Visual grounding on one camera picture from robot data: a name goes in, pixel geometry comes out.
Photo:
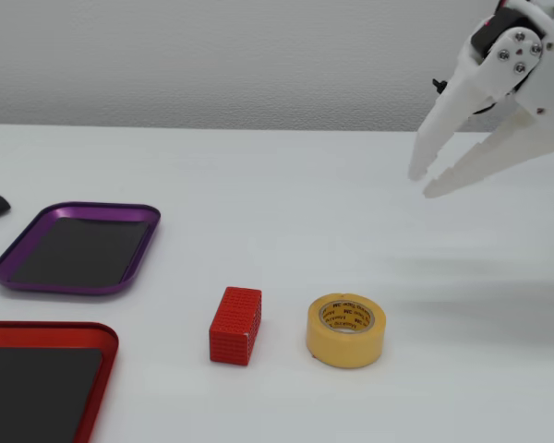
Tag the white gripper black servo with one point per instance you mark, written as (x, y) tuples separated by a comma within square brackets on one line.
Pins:
[(512, 53)]

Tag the yellow masking tape roll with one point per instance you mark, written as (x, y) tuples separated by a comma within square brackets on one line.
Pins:
[(341, 350)]

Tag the red perforated rectangular block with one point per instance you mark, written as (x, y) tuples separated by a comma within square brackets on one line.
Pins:
[(231, 341)]

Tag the purple metal tray black inlay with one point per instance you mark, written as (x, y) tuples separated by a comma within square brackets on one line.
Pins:
[(134, 258)]

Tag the red metal tray black inlay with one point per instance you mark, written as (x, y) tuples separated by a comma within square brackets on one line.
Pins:
[(27, 337)]

